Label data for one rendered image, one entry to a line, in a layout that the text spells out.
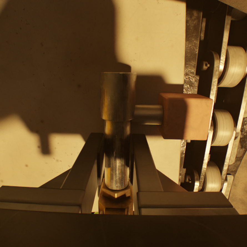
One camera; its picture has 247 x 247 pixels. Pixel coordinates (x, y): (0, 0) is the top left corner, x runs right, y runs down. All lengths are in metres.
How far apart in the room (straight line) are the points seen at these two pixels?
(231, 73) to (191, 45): 0.05
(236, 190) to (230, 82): 0.18
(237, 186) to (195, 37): 0.22
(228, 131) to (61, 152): 0.17
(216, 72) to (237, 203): 0.22
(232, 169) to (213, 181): 0.08
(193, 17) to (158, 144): 0.13
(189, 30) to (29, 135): 0.19
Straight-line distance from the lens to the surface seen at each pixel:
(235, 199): 0.33
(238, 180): 0.31
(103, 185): 0.16
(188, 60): 0.19
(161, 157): 0.18
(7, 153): 0.21
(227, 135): 0.20
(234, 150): 0.26
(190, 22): 0.20
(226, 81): 0.19
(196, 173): 0.22
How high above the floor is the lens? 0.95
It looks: 73 degrees down
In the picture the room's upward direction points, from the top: 179 degrees counter-clockwise
